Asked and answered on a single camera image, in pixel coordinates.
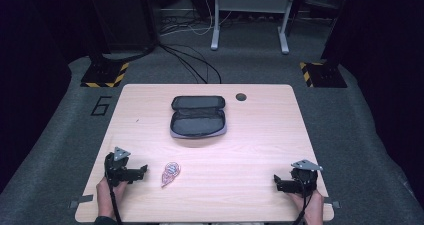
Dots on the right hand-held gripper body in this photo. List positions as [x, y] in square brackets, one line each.
[305, 178]

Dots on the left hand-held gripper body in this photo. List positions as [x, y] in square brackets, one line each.
[116, 166]

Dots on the black pencil case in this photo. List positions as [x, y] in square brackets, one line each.
[198, 118]

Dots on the person's left hand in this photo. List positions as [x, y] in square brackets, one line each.
[108, 195]

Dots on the person's right hand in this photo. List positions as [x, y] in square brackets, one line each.
[311, 208]

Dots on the grey tape strip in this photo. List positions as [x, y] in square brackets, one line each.
[81, 201]
[334, 204]

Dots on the stand base with hazard stripes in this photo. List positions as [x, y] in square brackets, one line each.
[105, 75]
[325, 75]

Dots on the dark cabinet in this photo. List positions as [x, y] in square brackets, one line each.
[128, 16]

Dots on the white metal desk frame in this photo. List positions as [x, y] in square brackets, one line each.
[250, 5]

